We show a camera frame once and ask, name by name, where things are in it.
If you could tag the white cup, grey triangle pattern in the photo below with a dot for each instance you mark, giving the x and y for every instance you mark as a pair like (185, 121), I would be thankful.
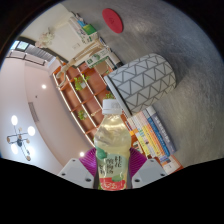
(146, 80)

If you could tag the grey curtain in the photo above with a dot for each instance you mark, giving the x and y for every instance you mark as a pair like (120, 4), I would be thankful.
(40, 52)

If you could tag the black branched ceiling lamp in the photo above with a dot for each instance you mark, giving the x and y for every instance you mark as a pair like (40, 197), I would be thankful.
(20, 140)

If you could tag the white carton with green print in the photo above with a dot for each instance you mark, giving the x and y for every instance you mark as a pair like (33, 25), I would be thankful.
(96, 58)

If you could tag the green and white box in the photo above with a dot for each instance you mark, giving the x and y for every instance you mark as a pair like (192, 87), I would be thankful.
(89, 29)

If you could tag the stack of white books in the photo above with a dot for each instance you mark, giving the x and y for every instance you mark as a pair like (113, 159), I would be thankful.
(77, 30)

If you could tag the window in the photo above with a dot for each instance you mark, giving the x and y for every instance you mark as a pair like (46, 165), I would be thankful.
(19, 45)

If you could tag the yellow drink bottle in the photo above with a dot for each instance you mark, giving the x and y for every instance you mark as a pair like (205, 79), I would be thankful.
(111, 140)

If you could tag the flat round red coaster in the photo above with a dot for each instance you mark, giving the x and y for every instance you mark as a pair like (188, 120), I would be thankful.
(112, 20)

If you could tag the wooden shelf unit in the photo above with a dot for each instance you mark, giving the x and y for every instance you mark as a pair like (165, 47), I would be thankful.
(86, 96)

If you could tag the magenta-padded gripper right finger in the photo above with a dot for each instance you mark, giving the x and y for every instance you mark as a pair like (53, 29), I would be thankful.
(148, 171)

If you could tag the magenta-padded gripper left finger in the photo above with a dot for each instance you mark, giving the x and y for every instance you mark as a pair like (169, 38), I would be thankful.
(75, 171)

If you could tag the stack of colourful books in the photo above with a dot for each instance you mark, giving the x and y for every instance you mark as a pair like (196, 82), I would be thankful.
(153, 136)

